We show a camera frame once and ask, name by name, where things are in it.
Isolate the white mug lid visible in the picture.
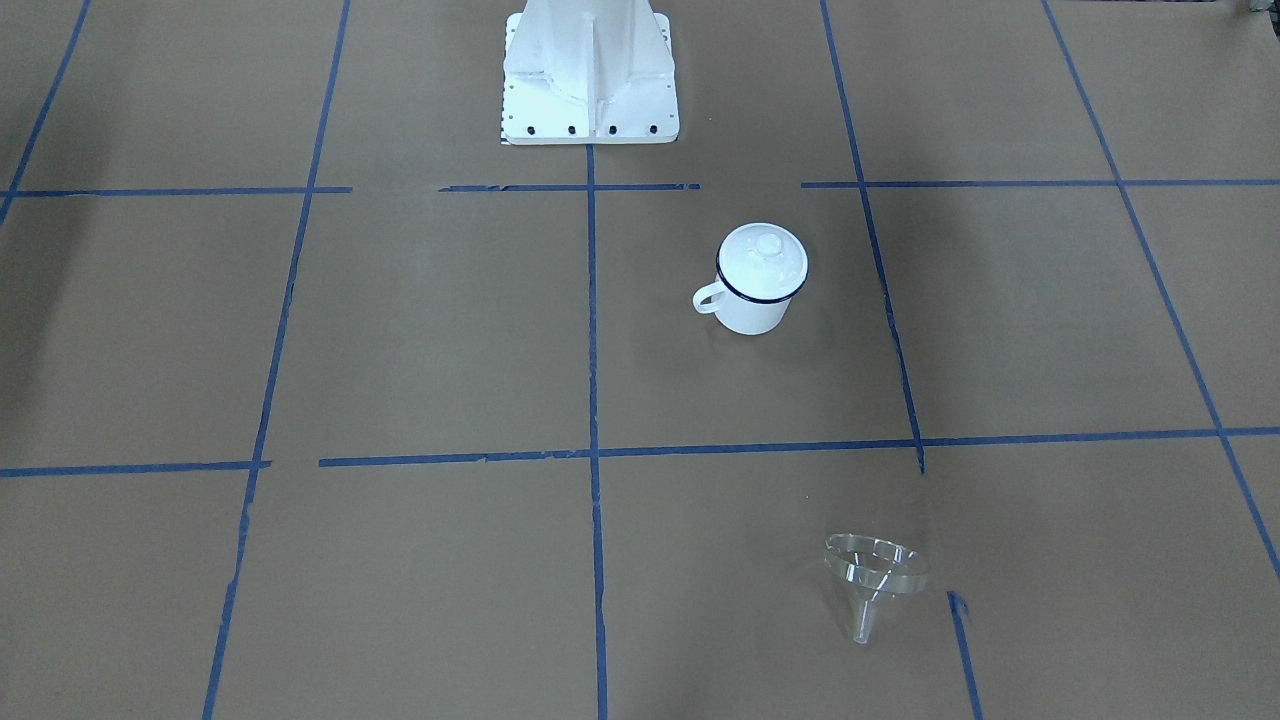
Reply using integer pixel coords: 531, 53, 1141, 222
716, 222, 809, 304

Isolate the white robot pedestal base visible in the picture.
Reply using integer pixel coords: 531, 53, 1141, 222
500, 1, 681, 146

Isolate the white enamel mug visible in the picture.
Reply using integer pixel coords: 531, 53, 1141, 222
691, 222, 809, 336

